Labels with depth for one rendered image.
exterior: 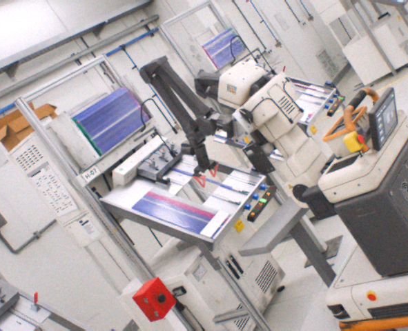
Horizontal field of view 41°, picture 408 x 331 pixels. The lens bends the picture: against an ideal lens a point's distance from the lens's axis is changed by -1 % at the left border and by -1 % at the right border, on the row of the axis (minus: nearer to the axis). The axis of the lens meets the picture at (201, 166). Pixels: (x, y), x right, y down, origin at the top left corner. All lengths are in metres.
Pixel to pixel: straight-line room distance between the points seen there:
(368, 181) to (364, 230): 0.25
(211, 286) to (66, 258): 1.75
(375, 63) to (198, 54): 3.69
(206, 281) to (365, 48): 4.92
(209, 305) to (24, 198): 2.03
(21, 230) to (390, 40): 4.97
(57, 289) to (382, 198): 2.93
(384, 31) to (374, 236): 5.18
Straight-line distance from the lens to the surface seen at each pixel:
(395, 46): 7.40
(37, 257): 4.52
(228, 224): 2.96
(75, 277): 4.64
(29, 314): 2.53
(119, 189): 3.21
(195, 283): 3.12
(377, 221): 2.34
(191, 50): 4.26
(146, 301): 2.65
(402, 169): 2.45
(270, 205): 4.43
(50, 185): 3.32
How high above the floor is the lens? 1.46
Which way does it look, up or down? 8 degrees down
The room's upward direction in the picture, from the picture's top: 35 degrees counter-clockwise
